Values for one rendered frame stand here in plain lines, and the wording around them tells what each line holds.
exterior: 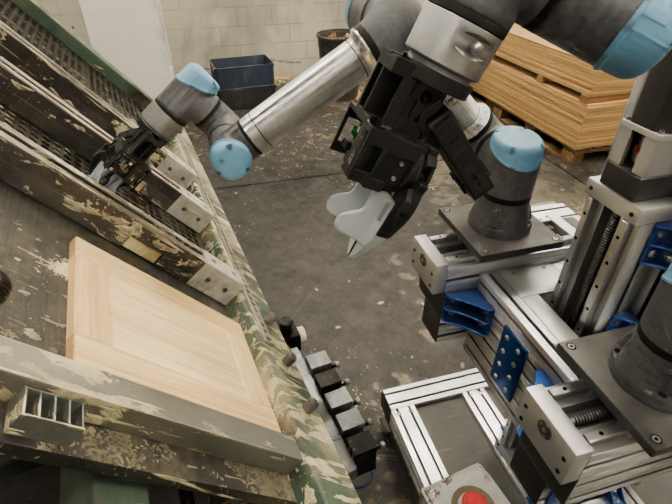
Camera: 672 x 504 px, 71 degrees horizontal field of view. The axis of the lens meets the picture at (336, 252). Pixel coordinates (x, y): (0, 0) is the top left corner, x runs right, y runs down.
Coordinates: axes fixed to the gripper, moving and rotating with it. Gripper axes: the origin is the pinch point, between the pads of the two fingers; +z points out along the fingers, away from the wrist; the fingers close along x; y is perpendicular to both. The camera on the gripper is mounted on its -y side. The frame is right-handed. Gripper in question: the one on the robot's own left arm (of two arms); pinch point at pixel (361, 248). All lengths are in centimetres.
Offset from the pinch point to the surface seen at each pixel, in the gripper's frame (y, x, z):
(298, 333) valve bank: -25, -48, 57
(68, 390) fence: 25.4, 1.2, 26.4
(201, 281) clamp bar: 4, -48, 46
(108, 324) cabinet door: 22.3, -16.6, 32.9
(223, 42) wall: -42, -554, 90
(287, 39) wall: -111, -556, 59
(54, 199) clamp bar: 35, -44, 31
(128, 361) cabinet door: 18.7, -10.5, 33.7
